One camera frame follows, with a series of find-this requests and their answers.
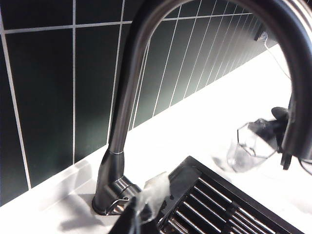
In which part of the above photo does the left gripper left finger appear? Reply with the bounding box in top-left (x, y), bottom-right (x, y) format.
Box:
top-left (114, 197), bottom-right (147, 234)

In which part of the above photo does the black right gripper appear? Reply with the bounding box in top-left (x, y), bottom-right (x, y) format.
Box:
top-left (248, 106), bottom-right (293, 171)

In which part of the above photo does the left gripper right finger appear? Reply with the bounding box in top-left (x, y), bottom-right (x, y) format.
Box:
top-left (136, 171), bottom-right (172, 224)

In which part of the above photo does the grey faucet lever handle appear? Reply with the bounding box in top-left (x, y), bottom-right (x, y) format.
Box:
top-left (107, 176), bottom-right (143, 216)

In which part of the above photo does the clear glass mug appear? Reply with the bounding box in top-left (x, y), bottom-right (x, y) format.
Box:
top-left (226, 118), bottom-right (278, 173)

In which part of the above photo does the dark metal gooseneck faucet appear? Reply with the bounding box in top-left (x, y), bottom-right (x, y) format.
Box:
top-left (92, 0), bottom-right (312, 216)

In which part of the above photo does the black slatted drain rack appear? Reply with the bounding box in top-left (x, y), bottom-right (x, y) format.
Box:
top-left (157, 156), bottom-right (304, 234)

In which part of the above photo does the thin white power cable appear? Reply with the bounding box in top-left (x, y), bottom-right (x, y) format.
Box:
top-left (264, 36), bottom-right (292, 80)

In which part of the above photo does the wall socket with plug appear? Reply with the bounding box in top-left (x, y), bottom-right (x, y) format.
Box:
top-left (253, 30), bottom-right (269, 42)

